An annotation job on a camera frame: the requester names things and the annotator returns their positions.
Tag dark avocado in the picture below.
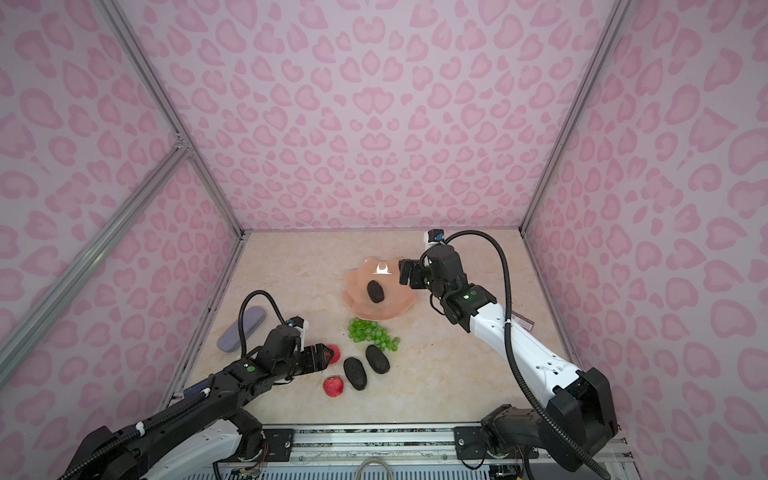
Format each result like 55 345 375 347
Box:
365 345 391 375
366 280 386 304
343 357 368 391

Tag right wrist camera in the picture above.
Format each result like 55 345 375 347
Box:
424 228 445 249

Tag red apple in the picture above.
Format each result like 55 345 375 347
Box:
328 344 341 365
323 376 344 398

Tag green grape bunch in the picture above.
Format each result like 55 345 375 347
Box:
348 318 400 352

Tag aluminium right corner post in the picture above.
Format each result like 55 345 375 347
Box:
518 0 634 236

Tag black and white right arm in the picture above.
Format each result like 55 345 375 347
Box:
399 242 618 479

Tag lavender glasses case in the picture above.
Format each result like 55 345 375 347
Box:
216 306 266 353

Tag aluminium diagonal left beam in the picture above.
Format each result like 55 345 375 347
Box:
1 141 189 385

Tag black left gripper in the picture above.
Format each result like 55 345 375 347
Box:
275 341 336 382

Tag aluminium frame left corner post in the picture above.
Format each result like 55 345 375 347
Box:
95 0 246 238

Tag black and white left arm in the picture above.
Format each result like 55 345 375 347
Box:
62 325 334 479

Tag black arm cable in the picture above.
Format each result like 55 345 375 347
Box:
443 230 613 480
237 290 288 360

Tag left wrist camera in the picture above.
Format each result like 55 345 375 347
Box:
286 316 308 351

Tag pink wavy fruit bowl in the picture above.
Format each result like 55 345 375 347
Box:
342 257 417 321

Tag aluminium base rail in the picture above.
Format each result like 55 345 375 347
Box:
179 423 637 480

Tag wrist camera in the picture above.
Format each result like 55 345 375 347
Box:
286 316 308 351
424 228 445 249

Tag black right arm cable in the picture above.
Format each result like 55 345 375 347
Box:
443 230 613 480

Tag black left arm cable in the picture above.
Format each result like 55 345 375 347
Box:
237 290 288 360

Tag grey looped cable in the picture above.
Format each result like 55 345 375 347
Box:
353 457 395 480

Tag aluminium left floor rail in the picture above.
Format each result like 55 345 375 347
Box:
159 231 250 408

